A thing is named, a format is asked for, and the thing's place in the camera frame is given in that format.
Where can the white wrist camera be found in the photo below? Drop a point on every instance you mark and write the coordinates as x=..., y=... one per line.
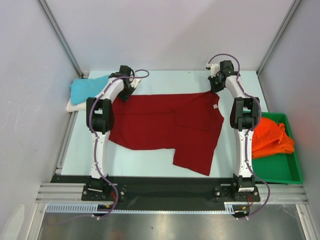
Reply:
x=214, y=68
x=134, y=82

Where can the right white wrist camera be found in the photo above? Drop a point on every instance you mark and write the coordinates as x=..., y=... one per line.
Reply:
x=214, y=68

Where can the orange t shirt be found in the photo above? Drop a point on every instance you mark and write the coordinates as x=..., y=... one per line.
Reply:
x=270, y=138

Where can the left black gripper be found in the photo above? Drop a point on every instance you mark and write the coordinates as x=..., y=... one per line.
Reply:
x=124, y=98

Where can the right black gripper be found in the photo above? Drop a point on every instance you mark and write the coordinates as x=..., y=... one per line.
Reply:
x=215, y=85

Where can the left grey cable duct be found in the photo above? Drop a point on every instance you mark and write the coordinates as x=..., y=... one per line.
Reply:
x=85, y=208

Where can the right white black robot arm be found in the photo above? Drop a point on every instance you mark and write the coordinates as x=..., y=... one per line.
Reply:
x=244, y=117

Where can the left aluminium corner post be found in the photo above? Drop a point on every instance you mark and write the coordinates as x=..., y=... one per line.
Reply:
x=54, y=25

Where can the aluminium corner post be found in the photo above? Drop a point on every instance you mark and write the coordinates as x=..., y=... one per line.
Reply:
x=293, y=9
x=54, y=25

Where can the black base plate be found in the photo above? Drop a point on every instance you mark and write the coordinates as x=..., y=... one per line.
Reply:
x=174, y=194

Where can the folded teal t shirt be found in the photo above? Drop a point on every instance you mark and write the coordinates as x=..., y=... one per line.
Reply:
x=84, y=88

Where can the dark red t shirt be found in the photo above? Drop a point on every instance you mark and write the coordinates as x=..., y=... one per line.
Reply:
x=188, y=123

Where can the green plastic tray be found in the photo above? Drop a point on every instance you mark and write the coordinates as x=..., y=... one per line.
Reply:
x=279, y=168

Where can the folded white t shirt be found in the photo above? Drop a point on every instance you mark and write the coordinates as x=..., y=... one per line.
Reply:
x=74, y=108

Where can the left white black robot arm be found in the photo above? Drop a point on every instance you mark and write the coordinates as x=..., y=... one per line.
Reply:
x=100, y=115

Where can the aluminium frame rail front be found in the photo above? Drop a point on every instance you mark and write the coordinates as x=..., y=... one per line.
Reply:
x=72, y=192

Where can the right aluminium corner post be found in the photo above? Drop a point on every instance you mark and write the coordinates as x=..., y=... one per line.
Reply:
x=293, y=9

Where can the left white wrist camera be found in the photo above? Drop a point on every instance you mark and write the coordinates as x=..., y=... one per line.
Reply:
x=134, y=82

